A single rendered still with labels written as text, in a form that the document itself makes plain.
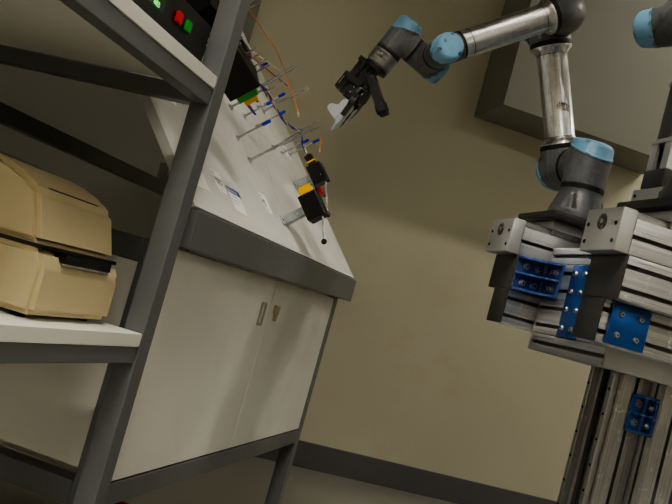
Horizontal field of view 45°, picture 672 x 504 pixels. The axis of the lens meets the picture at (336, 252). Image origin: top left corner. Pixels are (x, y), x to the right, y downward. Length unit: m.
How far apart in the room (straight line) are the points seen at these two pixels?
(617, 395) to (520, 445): 2.34
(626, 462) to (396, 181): 2.28
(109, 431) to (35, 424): 0.20
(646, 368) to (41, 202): 1.32
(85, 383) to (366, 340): 2.69
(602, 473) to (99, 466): 1.18
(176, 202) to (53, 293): 0.26
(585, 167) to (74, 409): 1.45
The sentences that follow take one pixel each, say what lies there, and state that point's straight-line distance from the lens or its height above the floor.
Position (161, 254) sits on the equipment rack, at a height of 0.78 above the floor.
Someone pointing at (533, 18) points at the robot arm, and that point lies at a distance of 2.28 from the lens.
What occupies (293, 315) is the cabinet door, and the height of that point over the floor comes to 0.72.
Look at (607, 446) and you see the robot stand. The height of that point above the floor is 0.63.
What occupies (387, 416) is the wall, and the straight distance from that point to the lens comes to 4.04.
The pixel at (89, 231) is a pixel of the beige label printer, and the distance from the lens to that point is 1.17.
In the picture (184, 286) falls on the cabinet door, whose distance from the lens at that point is 1.43.
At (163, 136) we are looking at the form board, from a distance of 1.37.
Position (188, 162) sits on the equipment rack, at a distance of 1.25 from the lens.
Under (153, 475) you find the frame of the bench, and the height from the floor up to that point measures 0.39.
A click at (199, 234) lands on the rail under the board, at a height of 0.83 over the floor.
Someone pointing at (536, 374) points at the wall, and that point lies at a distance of 4.30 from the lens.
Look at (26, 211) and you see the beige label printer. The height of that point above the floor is 0.79.
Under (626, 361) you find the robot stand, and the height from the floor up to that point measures 0.83.
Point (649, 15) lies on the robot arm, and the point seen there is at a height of 1.47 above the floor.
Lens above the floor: 0.78
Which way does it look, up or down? 4 degrees up
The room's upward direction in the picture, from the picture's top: 16 degrees clockwise
